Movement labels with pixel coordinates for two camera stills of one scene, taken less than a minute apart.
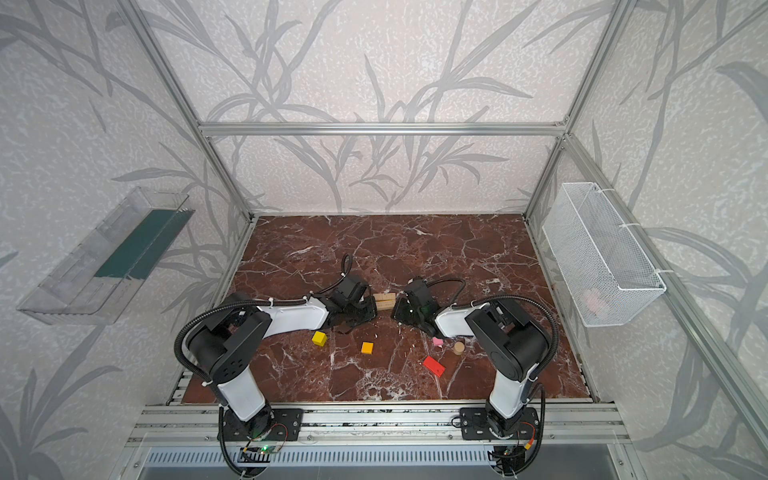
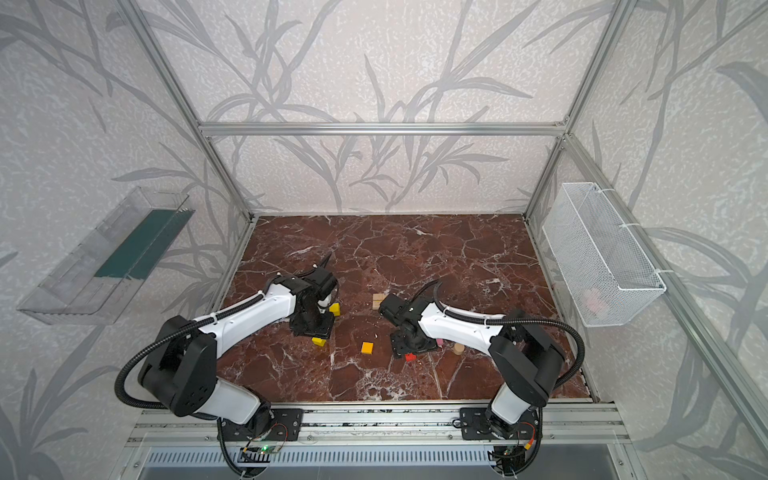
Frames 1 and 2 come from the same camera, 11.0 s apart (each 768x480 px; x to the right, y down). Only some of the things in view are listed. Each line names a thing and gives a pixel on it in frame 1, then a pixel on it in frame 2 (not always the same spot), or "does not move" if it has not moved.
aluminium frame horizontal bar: (381, 128) does not move
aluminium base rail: (376, 424) does not move
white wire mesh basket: (603, 272) does not move
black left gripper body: (363, 308) → (313, 325)
